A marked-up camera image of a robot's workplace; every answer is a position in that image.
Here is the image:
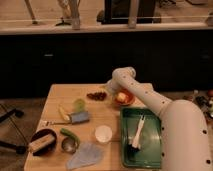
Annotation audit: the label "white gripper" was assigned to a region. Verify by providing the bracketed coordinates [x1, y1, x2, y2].
[103, 79, 121, 95]

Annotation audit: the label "dark red grapes bunch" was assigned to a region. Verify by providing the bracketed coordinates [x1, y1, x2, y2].
[87, 92, 107, 101]

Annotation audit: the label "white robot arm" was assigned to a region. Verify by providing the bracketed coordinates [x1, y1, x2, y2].
[105, 67, 213, 171]

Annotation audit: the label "light green small cup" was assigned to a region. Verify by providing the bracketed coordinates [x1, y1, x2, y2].
[73, 99, 85, 112]

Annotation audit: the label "white paper cup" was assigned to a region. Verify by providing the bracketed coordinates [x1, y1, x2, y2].
[95, 125, 112, 144]

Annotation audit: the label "pale round food item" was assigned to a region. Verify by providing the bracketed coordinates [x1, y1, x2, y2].
[116, 92, 127, 103]

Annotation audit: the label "orange bowl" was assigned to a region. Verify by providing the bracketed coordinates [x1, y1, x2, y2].
[113, 89, 135, 106]

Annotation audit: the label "wooden table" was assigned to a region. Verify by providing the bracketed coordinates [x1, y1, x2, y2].
[23, 83, 168, 171]

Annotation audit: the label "green plastic tray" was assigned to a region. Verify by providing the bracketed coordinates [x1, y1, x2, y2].
[120, 107, 161, 169]

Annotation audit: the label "blue grey sponge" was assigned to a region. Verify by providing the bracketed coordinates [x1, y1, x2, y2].
[70, 112, 89, 124]

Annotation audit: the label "yellow banana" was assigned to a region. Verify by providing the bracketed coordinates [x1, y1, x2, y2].
[58, 106, 70, 122]

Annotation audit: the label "green pepper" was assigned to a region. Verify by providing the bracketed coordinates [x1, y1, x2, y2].
[60, 128, 80, 148]

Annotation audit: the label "light blue cloth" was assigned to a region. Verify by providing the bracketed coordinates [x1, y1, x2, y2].
[66, 142, 103, 170]

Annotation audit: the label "small metal bowl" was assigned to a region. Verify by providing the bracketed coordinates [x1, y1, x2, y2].
[61, 137, 77, 154]

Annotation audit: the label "metal fork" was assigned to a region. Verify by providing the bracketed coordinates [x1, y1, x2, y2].
[41, 121, 71, 127]

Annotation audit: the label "cluttered items at right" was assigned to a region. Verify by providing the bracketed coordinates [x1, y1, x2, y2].
[186, 90, 213, 119]

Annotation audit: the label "dark round bowl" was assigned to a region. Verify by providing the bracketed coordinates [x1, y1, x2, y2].
[28, 129, 57, 156]

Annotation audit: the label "white rectangular block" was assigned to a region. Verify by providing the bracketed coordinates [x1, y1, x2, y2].
[29, 134, 55, 153]

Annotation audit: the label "black office chair base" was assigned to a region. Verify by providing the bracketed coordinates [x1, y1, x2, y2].
[0, 103, 28, 155]

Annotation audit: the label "white handled black brush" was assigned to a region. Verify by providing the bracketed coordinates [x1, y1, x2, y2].
[128, 115, 145, 152]

